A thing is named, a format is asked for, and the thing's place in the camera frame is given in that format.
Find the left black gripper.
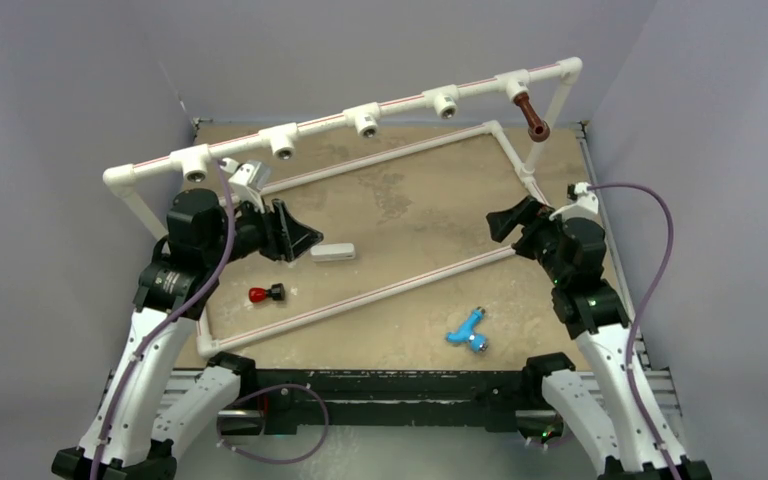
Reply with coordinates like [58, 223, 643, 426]
[204, 191, 321, 268]

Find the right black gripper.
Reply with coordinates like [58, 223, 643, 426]
[486, 195, 569, 284]

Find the blue faucet with chrome knob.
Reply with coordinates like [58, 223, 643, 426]
[445, 306, 488, 353]

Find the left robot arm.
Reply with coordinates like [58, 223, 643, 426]
[51, 188, 323, 479]

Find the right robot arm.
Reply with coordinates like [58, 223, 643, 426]
[486, 195, 712, 479]

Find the white rectangular plastic piece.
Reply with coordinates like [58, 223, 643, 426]
[310, 243, 356, 262]

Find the red and black faucet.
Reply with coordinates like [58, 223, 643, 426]
[248, 283, 286, 304]

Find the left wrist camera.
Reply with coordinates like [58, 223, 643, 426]
[220, 157, 271, 213]

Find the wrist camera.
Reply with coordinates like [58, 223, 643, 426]
[549, 182, 600, 220]
[220, 157, 271, 213]

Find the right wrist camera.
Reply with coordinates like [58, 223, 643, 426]
[549, 182, 600, 220]

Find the brown faucet on frame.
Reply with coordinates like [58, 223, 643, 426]
[512, 91, 551, 143]

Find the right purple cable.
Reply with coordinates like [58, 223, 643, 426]
[585, 182, 683, 480]

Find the white PVC pipe frame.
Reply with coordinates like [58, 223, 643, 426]
[102, 56, 585, 360]

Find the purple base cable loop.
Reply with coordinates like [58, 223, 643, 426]
[215, 382, 330, 466]

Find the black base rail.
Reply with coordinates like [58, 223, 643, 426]
[217, 368, 570, 442]

